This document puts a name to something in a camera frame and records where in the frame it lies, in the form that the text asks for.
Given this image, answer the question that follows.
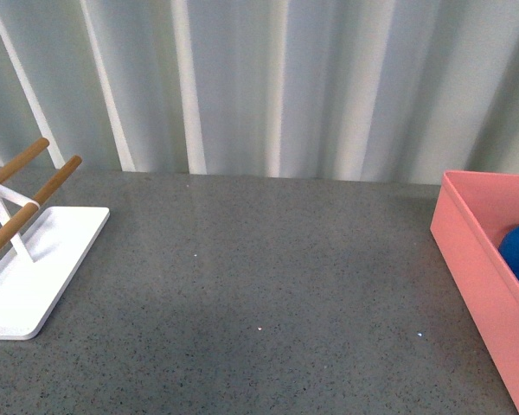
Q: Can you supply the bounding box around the white pleated curtain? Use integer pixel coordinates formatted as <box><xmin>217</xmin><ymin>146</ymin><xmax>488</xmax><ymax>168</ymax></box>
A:
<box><xmin>0</xmin><ymin>1</ymin><xmax>519</xmax><ymax>183</ymax></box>

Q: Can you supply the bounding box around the pink plastic box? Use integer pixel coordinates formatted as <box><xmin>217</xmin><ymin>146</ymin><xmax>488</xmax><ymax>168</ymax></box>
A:
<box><xmin>431</xmin><ymin>170</ymin><xmax>519</xmax><ymax>412</ymax></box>

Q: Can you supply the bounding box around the white towel rack stand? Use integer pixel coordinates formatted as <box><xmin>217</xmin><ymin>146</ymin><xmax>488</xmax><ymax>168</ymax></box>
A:
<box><xmin>0</xmin><ymin>137</ymin><xmax>110</xmax><ymax>341</ymax></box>

